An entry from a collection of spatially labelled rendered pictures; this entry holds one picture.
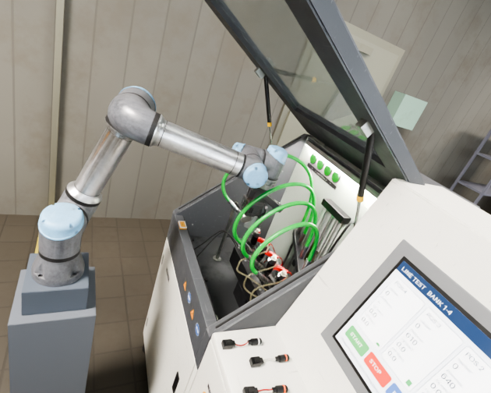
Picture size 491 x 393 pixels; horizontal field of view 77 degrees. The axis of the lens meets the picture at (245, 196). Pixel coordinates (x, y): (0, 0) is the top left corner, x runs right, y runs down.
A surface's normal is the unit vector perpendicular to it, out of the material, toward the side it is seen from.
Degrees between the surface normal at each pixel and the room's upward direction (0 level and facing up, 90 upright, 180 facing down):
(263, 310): 90
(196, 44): 90
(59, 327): 90
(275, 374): 0
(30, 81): 90
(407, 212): 76
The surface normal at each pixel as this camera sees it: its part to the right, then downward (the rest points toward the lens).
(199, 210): 0.34, 0.51
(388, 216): -0.79, -0.29
